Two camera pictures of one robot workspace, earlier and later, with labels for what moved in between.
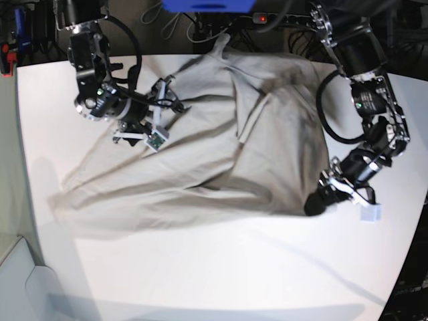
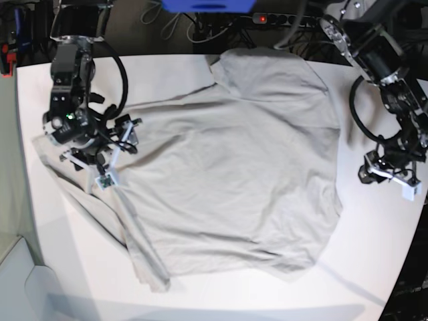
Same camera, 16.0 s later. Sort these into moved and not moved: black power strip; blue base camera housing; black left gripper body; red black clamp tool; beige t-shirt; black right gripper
Moved: black left gripper body; black right gripper; beige t-shirt
Not moved: red black clamp tool; black power strip; blue base camera housing
